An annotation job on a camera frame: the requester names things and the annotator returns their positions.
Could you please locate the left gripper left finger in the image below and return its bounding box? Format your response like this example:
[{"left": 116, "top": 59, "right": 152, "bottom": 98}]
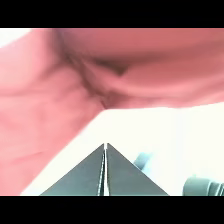
[{"left": 40, "top": 143, "right": 106, "bottom": 197}]

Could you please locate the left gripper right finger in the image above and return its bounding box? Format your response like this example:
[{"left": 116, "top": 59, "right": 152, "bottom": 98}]
[{"left": 105, "top": 143, "right": 169, "bottom": 197}]

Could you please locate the dark red T-shirt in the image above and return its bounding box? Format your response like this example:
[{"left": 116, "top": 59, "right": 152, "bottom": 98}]
[{"left": 0, "top": 27, "right": 224, "bottom": 197}]

